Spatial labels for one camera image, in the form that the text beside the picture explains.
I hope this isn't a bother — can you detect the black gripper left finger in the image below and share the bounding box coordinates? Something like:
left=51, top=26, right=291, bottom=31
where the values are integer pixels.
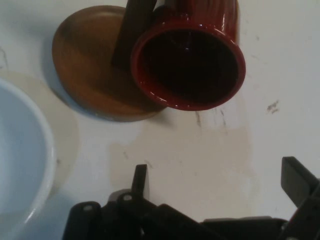
left=63, top=164, right=204, bottom=240

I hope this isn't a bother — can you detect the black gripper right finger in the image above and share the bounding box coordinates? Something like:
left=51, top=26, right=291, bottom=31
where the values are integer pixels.
left=203, top=156, right=320, bottom=240

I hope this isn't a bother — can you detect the red ceramic mug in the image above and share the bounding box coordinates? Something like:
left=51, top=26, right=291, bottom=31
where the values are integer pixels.
left=129, top=0, right=247, bottom=111

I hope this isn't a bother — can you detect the brown wooden mug tree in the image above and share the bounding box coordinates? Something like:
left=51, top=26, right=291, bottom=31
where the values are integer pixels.
left=51, top=0, right=166, bottom=124

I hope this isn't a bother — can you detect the white bowl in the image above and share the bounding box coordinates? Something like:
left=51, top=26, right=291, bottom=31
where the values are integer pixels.
left=0, top=76, right=56, bottom=225

